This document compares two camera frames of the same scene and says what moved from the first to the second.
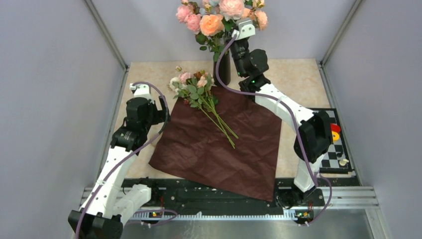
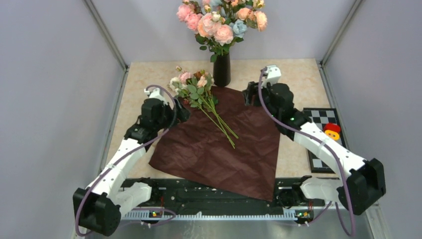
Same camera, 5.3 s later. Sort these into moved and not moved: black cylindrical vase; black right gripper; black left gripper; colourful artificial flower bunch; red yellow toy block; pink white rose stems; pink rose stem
Moved: pink rose stem; black left gripper; black right gripper
Not moved: pink white rose stems; black cylindrical vase; red yellow toy block; colourful artificial flower bunch
